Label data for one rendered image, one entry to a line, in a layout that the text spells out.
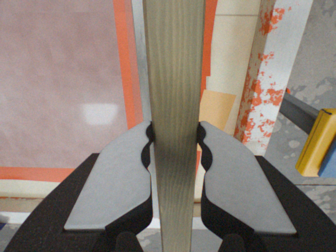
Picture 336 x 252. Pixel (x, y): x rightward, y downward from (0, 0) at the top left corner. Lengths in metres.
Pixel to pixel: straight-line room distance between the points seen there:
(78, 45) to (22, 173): 0.28
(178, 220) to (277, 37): 0.21
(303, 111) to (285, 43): 0.27
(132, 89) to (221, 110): 0.13
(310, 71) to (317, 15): 0.32
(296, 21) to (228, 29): 0.07
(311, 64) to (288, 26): 1.27
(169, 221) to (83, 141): 0.21
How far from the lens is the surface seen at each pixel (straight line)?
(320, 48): 1.51
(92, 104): 0.29
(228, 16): 0.26
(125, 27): 0.25
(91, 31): 0.27
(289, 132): 1.67
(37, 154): 0.40
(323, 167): 0.41
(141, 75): 0.17
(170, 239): 0.20
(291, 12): 0.24
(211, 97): 0.27
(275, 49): 0.24
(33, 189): 0.47
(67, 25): 0.28
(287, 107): 0.54
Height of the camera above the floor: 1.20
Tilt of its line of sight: 61 degrees down
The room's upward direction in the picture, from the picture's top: 177 degrees counter-clockwise
